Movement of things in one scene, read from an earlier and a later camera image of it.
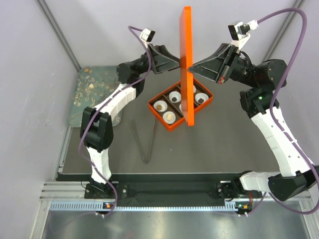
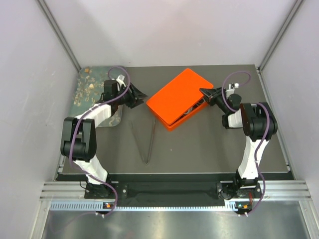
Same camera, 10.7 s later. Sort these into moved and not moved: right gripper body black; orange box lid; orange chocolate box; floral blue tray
Moved: right gripper body black; orange box lid
Not moved: floral blue tray; orange chocolate box
